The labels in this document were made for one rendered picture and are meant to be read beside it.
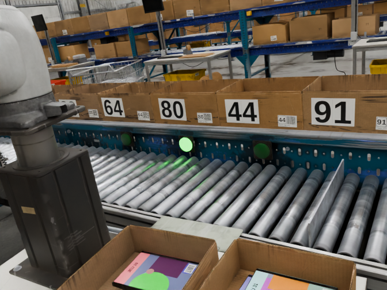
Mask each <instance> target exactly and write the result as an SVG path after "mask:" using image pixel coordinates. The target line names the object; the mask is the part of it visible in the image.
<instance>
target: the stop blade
mask: <svg viewBox="0 0 387 290"><path fill-rule="evenodd" d="M343 181H344V159H342V161H341V163H340V165H339V167H338V168H337V170H336V172H335V174H334V175H333V177H332V179H331V181H330V183H329V185H328V187H327V189H326V191H325V192H324V194H323V196H322V198H321V200H320V202H319V204H318V206H317V207H316V209H315V211H314V213H313V215H312V217H311V218H310V220H309V222H308V234H309V248H311V249H312V247H313V245H314V243H315V241H316V239H317V237H318V235H319V233H320V230H321V228H322V226H323V224H324V222H325V220H326V218H327V216H328V214H329V211H330V209H331V207H332V205H333V202H334V200H335V198H336V196H337V194H338V192H339V190H340V188H341V186H342V184H343Z"/></svg>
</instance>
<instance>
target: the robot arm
mask: <svg viewBox="0 0 387 290"><path fill-rule="evenodd" d="M74 108H75V106H74V103H73V102H57V101H56V100H55V97H54V94H53V92H52V87H51V82H50V75H49V72H48V67H47V62H46V59H45V56H44V52H43V49H42V46H41V43H40V40H39V38H38V36H37V34H36V31H35V30H34V28H33V26H32V25H31V23H30V22H29V20H28V19H27V18H26V16H25V15H24V14H23V13H22V12H20V11H19V10H18V9H16V8H15V7H14V6H9V5H0V128H19V129H24V128H29V127H32V126H34V125H36V124H37V123H39V122H42V121H44V120H46V119H49V118H51V117H54V116H59V115H63V114H65V113H67V111H68V110H72V109H74Z"/></svg>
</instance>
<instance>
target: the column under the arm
mask: <svg viewBox="0 0 387 290"><path fill-rule="evenodd" d="M58 150H59V153H60V158H59V159H57V160H55V161H53V162H51V163H48V164H45V165H41V166H36V167H21V166H20V165H19V163H18V160H16V161H14V162H11V163H9V164H7V165H4V166H2V167H0V179H1V183H2V186H3V188H4V191H5V194H6V197H7V200H8V202H9V205H10V208H11V210H12V214H13V216H14V219H15V222H16V225H17V228H18V230H19V232H20V234H21V239H22V242H23V244H24V247H25V250H26V253H27V256H28V258H27V259H25V260H24V261H22V262H21V263H20V264H18V265H17V266H15V267H14V268H13V269H11V270H10V271H9V273H10V274H12V275H14V276H17V277H20V278H23V279H25V280H28V281H31V282H33V283H36V284H39V285H42V286H44V287H47V288H49V289H53V290H56V289H57V288H58V287H59V286H61V285H62V284H63V283H64V282H65V281H66V280H67V279H68V278H69V277H70V276H71V275H72V274H73V273H75V272H76V271H77V270H78V269H79V268H80V267H81V266H82V265H83V264H84V263H86V262H87V261H88V260H89V259H90V258H91V257H92V256H94V255H95V254H96V253H97V252H98V251H99V250H100V249H101V248H102V247H104V246H105V245H106V244H107V243H108V242H109V241H110V240H111V239H112V238H113V237H115V236H116V235H117V234H115V233H112V232H109V230H108V227H107V225H106V219H105V215H104V210H103V206H102V203H101V199H100V195H99V192H98V187H97V184H96V179H95V176H94V172H93V168H92V164H91V161H90V156H89V152H88V150H87V149H84V148H69V147H58Z"/></svg>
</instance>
